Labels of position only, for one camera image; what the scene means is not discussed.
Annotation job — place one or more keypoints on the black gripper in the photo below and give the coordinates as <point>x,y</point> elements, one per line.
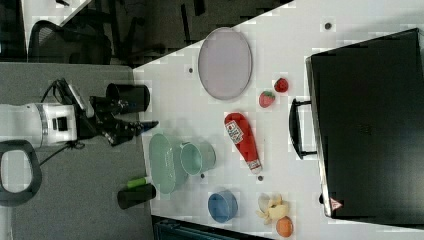
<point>104,122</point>

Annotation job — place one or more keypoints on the green oval strainer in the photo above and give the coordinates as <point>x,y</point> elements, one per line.
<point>167,172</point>

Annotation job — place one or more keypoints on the black cylinder post lower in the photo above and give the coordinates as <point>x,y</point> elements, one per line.
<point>131,197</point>

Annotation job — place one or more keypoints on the green marker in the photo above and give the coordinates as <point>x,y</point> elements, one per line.
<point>137,182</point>

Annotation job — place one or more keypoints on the green metal cup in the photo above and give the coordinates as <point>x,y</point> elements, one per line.
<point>197,157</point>

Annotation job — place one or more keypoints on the purple round plate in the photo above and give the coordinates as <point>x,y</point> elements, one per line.
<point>225,64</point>

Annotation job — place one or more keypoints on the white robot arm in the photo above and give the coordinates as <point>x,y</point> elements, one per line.
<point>32,126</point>

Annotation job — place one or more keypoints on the black cylinder post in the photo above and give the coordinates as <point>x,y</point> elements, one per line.
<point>131,197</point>
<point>136,96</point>

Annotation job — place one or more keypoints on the black toaster oven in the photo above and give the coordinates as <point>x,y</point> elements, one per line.
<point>367,103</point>

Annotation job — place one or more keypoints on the blue bowl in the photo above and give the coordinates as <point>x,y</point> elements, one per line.
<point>222,206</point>

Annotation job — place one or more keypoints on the red strawberry with leaves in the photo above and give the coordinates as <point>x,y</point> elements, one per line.
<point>266,99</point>

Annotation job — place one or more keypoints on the orange fruit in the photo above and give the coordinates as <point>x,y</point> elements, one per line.
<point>284,227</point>

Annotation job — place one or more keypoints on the peeled banana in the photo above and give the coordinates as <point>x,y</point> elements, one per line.
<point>271,207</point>

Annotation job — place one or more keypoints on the red ketchup bottle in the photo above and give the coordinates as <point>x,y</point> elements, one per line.
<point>240,132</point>

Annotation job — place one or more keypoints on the dark teal crate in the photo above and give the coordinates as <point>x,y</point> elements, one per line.
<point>169,229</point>

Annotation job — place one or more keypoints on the black office chair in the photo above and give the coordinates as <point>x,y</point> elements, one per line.
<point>50,43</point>

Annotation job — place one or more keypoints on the black cylinder post upper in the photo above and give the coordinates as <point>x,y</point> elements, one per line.
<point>136,96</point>

